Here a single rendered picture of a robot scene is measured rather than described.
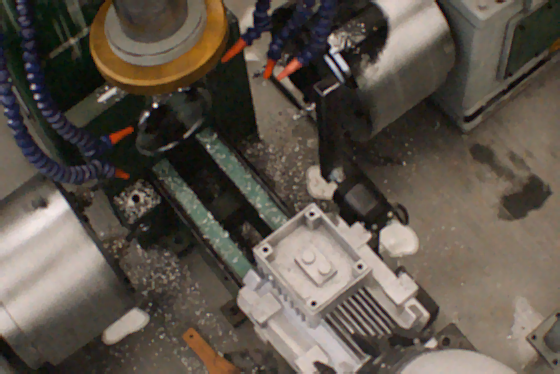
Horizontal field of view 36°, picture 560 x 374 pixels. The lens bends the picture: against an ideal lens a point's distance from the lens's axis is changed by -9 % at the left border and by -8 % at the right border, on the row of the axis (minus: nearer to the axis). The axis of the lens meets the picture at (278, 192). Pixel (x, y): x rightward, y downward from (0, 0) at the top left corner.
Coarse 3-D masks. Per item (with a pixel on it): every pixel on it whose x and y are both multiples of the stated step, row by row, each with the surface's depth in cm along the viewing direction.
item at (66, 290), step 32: (32, 192) 125; (64, 192) 125; (0, 224) 123; (32, 224) 122; (64, 224) 122; (0, 256) 120; (32, 256) 120; (64, 256) 121; (96, 256) 122; (0, 288) 119; (32, 288) 120; (64, 288) 121; (96, 288) 124; (128, 288) 127; (0, 320) 120; (32, 320) 120; (64, 320) 123; (96, 320) 127; (32, 352) 124; (64, 352) 127
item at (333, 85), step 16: (336, 80) 118; (320, 96) 118; (336, 96) 120; (320, 112) 122; (336, 112) 123; (320, 128) 126; (336, 128) 127; (320, 144) 131; (336, 144) 131; (320, 160) 136; (336, 160) 135
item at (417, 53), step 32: (288, 0) 141; (320, 0) 135; (352, 0) 134; (384, 0) 134; (416, 0) 135; (352, 32) 132; (384, 32) 133; (416, 32) 135; (448, 32) 138; (320, 64) 137; (352, 64) 132; (384, 64) 133; (416, 64) 136; (448, 64) 143; (352, 96) 136; (384, 96) 135; (416, 96) 141; (352, 128) 144
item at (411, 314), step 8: (328, 216) 128; (336, 224) 128; (248, 272) 125; (256, 272) 125; (248, 280) 125; (256, 280) 125; (264, 280) 125; (256, 288) 126; (408, 312) 121; (416, 312) 121; (408, 320) 121; (416, 320) 121; (336, 368) 118; (344, 368) 118
